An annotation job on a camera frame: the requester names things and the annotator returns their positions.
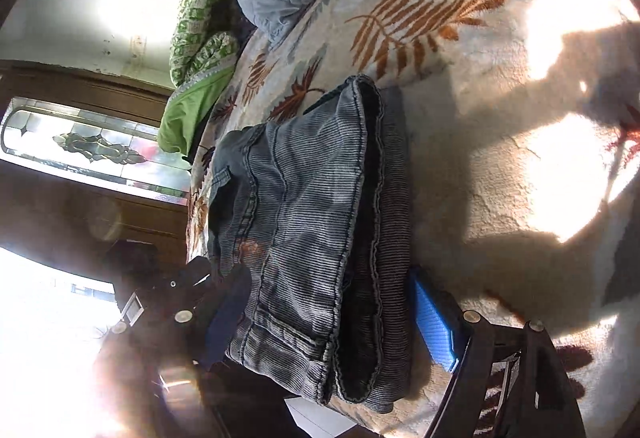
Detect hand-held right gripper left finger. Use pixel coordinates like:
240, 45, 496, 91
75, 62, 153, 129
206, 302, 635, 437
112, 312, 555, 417
75, 268, 252, 438

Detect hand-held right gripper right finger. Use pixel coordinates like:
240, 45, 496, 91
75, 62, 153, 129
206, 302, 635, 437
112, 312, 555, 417
409, 267, 587, 438

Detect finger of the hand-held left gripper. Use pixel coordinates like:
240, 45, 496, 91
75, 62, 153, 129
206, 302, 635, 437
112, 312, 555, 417
162, 257, 213, 301

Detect blue denim pants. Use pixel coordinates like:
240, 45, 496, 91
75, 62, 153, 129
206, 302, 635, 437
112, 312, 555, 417
206, 74, 418, 414

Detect leaf print blanket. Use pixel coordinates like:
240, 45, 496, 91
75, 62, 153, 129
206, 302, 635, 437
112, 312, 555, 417
185, 0, 640, 438

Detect stained glass window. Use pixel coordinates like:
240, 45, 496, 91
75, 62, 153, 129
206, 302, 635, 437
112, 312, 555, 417
0, 95, 193, 199

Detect green pillow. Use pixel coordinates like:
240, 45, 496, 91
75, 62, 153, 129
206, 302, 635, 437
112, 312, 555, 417
159, 68, 236, 155

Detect green patterned quilt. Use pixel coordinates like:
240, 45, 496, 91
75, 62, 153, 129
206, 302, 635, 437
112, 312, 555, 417
169, 0, 240, 89

